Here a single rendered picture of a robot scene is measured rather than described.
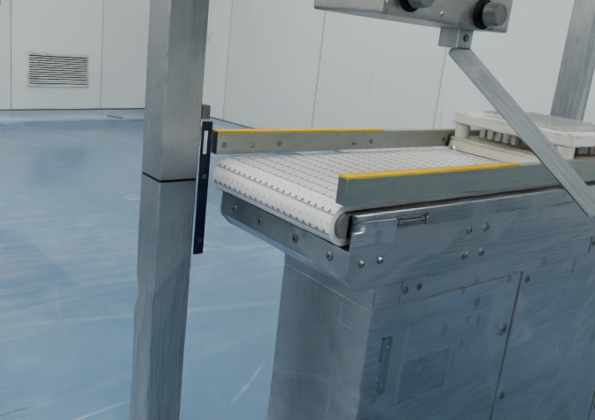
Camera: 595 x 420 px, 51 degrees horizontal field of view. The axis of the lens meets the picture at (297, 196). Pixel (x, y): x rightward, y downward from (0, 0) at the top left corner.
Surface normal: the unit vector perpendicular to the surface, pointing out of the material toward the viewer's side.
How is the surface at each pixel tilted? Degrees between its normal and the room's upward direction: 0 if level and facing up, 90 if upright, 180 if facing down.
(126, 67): 90
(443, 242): 90
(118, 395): 0
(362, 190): 90
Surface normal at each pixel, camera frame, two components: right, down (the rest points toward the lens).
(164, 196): 0.62, 0.26
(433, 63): -0.68, 0.11
